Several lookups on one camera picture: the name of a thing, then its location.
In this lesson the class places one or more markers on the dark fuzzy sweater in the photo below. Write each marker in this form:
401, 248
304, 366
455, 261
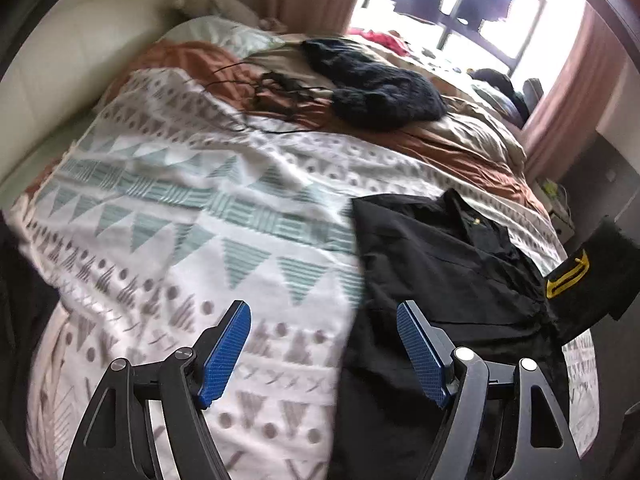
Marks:
380, 85

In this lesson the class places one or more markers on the dark clothes pile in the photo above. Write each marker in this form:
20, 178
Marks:
500, 90

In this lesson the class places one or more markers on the red garment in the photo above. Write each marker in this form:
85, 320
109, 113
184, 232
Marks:
385, 40

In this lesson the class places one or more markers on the white power strip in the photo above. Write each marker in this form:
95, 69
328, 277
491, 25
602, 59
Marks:
562, 215

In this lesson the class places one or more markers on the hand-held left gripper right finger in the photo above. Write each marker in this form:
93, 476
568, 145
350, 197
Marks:
425, 355

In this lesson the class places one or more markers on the white padded headboard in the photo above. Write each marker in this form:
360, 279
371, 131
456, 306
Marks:
75, 60

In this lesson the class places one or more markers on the grey pillow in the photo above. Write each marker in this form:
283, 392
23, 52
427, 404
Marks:
235, 7

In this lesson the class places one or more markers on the grey chair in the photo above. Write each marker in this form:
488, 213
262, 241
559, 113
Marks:
534, 91

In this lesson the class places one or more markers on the pale green pillow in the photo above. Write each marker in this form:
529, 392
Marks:
215, 32

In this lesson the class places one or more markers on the beige blanket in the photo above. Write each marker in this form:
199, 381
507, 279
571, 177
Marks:
470, 125

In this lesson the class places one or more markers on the window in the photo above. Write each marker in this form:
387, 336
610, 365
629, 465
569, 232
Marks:
545, 25

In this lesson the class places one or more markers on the dark cloth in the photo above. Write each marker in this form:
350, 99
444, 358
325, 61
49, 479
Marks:
25, 310

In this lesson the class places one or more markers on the brown bed sheet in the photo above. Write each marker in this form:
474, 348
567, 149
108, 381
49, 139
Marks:
450, 155

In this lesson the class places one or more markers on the green small item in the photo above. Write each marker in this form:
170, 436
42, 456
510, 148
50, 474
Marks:
550, 190

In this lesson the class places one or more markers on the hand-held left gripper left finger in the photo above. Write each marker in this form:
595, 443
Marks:
225, 355

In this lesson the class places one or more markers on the white patterned duvet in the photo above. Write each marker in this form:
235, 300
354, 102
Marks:
175, 210

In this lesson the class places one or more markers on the black shirt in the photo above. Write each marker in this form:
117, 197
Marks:
425, 260

